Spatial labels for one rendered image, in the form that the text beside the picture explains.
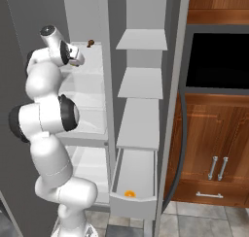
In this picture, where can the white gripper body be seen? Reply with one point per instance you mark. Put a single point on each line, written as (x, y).
(78, 57)

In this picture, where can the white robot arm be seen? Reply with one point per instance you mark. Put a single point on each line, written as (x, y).
(47, 122)

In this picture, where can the glass fridge shelf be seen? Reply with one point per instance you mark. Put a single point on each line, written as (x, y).
(92, 58)

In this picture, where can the grey fridge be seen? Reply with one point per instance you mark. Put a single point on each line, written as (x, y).
(19, 27)

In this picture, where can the white door shelf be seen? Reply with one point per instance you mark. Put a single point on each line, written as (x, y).
(139, 127)
(142, 40)
(141, 84)

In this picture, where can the grey fridge door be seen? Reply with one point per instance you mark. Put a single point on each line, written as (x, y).
(170, 85)

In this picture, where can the grey freezer drawer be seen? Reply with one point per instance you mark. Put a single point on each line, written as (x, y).
(134, 205)

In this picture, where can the wooden drawer front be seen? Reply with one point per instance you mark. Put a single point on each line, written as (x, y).
(188, 192)

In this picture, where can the small brown food item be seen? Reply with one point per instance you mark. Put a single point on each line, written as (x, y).
(90, 43)

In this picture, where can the black built-in oven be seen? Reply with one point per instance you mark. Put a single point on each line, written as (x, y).
(220, 61)

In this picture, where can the wooden cupboard door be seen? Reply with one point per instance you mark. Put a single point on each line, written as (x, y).
(197, 137)
(236, 137)

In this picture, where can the orange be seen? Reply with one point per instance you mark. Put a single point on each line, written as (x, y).
(130, 194)

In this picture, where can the wooden cupboard above oven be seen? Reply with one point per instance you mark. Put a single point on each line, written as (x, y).
(220, 4)

